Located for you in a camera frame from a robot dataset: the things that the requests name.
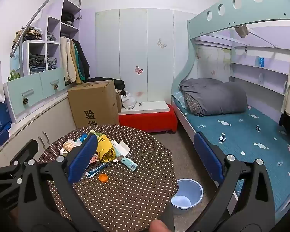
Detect polka dot round table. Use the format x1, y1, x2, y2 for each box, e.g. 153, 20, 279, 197
37, 124, 179, 232

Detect teal bunk bed frame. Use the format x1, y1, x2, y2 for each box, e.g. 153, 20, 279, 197
171, 0, 290, 223

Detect person's right hand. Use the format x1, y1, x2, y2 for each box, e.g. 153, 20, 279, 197
150, 219, 170, 232

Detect white purple shelf unit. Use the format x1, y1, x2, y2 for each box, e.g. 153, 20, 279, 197
22, 0, 96, 78

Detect dark clothes stack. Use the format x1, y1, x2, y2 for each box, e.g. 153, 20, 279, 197
28, 53, 47, 74

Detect small cardboard box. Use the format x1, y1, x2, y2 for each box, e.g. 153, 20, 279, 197
115, 93, 123, 113

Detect large cardboard box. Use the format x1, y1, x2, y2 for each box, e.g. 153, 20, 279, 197
67, 80, 120, 128

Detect white cabinet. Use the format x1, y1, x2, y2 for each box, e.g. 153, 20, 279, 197
0, 92, 76, 170

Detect black bag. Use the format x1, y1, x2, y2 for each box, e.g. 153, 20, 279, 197
88, 77, 125, 90

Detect metal handrail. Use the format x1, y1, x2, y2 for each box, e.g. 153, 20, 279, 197
10, 0, 85, 58

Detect yellow packet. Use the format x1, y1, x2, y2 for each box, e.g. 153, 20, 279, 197
97, 135, 116, 163

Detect white red carton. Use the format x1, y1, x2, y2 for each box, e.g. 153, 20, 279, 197
110, 140, 131, 161

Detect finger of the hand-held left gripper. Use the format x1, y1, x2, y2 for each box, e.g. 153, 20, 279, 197
0, 130, 10, 153
0, 139, 39, 211

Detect grey quilt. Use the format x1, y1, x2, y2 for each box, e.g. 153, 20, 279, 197
179, 78, 247, 116

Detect white wardrobe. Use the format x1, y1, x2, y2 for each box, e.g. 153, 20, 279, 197
95, 8, 191, 104

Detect dark folded clothes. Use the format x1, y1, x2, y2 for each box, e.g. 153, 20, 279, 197
61, 11, 75, 26

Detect white board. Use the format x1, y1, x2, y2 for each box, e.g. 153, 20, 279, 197
118, 101, 170, 113

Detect red bench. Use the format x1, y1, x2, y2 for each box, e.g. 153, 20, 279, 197
118, 104, 178, 134

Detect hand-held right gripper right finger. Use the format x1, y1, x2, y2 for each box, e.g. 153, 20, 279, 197
188, 132, 275, 232

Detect brown hanging cap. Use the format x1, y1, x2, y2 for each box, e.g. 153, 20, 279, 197
234, 25, 249, 38

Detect black hanging coat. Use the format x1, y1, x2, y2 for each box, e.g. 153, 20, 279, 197
74, 39, 90, 81

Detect green hanging garment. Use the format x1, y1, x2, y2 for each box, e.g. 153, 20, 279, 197
72, 41, 85, 84

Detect blue toothbrush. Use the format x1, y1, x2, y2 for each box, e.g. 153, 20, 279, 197
85, 162, 111, 177

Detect light blue plastic bin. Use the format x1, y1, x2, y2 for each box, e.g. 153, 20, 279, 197
170, 178, 204, 210

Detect white plastic bag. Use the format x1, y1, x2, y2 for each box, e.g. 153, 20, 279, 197
121, 92, 138, 110

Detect teal drawer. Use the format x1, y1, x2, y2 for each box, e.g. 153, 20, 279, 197
40, 68, 66, 95
3, 74, 44, 122

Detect purple wall shelf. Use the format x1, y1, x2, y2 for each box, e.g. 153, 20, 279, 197
229, 61, 290, 95

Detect blue checked pillow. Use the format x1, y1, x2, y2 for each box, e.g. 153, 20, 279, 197
172, 92, 189, 110

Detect light green tube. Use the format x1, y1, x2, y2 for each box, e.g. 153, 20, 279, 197
121, 157, 138, 172

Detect cream hanging jacket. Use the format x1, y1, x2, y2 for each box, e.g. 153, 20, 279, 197
60, 37, 78, 84

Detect khaki folded clothes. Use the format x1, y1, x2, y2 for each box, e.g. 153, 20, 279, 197
13, 26, 43, 46

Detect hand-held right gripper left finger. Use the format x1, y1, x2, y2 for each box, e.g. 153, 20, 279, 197
17, 134, 104, 232

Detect red white twine ball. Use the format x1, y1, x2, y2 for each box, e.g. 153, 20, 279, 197
89, 153, 101, 166

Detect bed with teal sheet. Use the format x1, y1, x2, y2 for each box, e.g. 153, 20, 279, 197
172, 92, 290, 213

